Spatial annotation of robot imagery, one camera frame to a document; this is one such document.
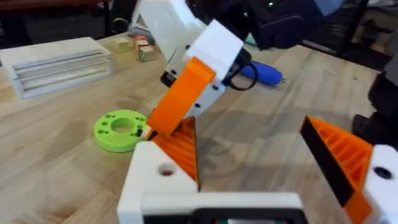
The black screw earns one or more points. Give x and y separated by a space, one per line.
139 132

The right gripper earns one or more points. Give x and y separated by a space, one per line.
164 25

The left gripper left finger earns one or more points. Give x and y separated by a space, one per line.
149 174

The blue electric screwdriver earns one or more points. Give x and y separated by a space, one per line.
267 74

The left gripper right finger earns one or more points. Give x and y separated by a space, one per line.
357 161

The heap of toy blocks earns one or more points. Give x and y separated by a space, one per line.
146 53

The white slotted box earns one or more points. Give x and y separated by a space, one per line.
56 67

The green disc with holes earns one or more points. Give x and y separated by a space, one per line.
107 140

